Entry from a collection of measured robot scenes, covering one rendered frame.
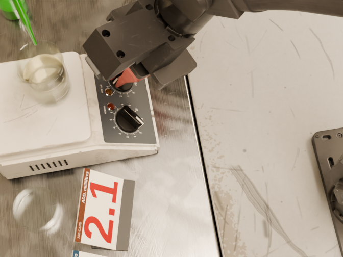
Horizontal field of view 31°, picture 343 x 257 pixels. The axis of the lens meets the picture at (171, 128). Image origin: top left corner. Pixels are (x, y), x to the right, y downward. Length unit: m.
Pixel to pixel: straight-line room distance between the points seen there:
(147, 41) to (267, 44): 0.29
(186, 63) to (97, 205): 0.20
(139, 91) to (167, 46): 0.16
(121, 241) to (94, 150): 0.12
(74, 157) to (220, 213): 0.19
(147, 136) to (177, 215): 0.11
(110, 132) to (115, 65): 0.16
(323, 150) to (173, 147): 0.19
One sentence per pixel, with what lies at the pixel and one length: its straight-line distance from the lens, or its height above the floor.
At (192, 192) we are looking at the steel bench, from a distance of 0.78.
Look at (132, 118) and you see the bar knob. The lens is 0.75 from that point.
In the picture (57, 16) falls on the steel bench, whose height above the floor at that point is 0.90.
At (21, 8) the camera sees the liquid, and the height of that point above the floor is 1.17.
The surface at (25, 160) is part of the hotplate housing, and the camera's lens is 0.75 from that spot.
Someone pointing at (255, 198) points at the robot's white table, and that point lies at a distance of 0.79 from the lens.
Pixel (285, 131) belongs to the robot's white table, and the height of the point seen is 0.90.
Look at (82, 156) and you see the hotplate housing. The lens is 0.75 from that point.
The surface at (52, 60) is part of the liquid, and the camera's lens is 0.72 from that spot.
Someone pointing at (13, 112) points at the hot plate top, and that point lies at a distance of 0.75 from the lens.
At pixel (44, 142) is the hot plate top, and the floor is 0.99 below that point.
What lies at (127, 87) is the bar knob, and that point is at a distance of 0.78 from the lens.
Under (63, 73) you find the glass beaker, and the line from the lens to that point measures 0.69.
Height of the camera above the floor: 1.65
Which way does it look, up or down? 69 degrees down
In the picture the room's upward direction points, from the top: 1 degrees counter-clockwise
